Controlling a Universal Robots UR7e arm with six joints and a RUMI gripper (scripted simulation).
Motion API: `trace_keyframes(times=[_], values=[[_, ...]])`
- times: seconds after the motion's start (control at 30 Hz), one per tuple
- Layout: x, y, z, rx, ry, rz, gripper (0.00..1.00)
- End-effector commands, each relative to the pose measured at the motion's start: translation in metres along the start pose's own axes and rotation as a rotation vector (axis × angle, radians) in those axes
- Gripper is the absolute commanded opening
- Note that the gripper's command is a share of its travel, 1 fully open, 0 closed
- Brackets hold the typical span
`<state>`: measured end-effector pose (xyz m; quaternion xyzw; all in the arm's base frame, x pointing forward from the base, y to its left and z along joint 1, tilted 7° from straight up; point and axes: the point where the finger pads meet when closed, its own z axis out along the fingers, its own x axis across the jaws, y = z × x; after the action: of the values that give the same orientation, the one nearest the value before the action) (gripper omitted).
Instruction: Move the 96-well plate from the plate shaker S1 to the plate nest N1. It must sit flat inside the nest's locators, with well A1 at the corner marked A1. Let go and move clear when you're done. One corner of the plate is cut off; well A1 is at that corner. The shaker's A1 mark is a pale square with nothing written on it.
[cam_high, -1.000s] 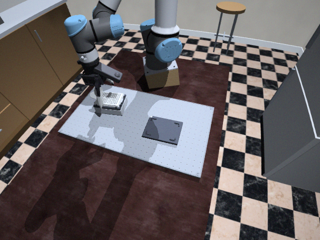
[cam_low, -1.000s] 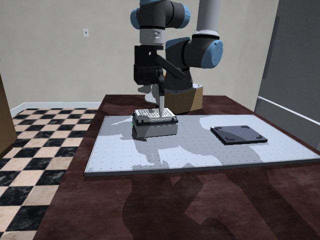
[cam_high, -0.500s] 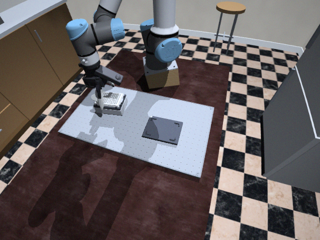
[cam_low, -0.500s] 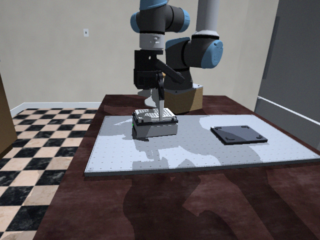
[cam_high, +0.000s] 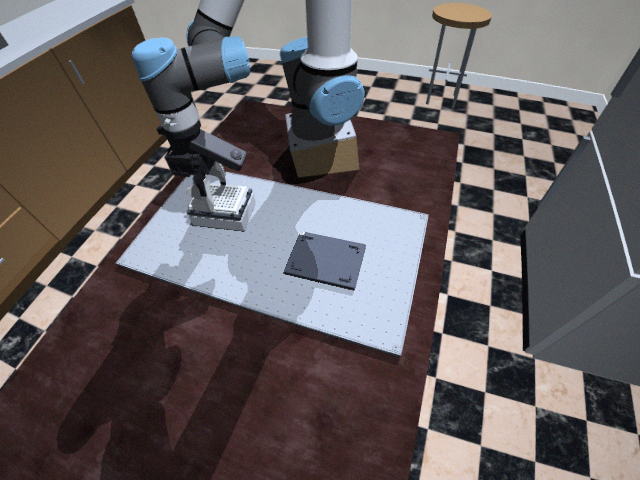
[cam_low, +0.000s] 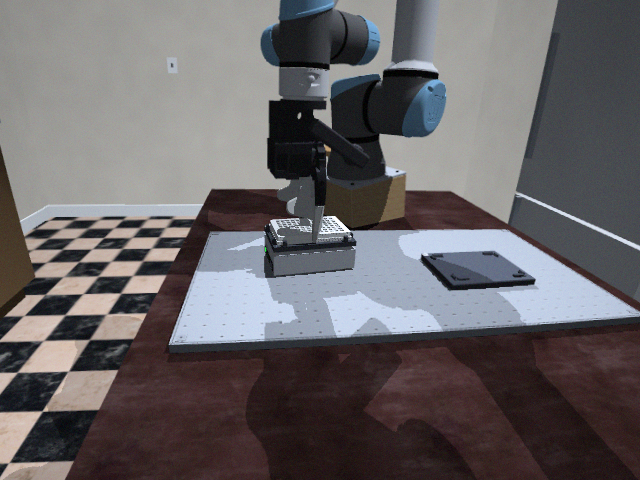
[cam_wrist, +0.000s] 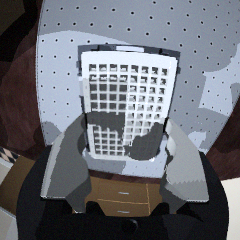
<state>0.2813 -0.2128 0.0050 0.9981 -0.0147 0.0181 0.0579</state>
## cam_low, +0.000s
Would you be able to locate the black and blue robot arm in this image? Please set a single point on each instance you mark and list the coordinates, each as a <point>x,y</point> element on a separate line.
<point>409,101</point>

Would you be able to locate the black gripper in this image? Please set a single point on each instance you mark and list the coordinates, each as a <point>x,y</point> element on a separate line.
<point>298,156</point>

